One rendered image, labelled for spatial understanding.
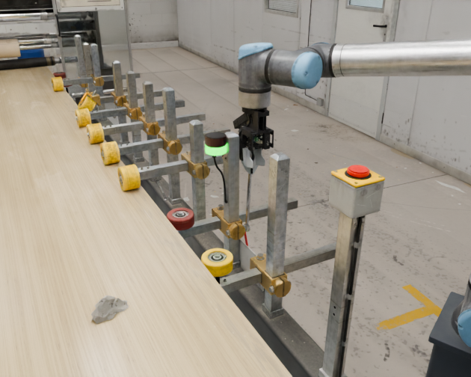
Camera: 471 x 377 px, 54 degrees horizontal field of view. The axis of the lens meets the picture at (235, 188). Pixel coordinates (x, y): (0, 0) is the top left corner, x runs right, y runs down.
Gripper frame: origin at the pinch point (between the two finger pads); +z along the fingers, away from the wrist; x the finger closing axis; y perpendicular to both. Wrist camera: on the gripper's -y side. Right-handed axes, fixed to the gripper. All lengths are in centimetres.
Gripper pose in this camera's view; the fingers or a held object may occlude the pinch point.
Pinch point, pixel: (250, 169)
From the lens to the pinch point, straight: 139.8
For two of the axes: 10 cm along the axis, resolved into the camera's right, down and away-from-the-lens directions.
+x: 8.8, -2.0, 4.2
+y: 4.7, 3.8, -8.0
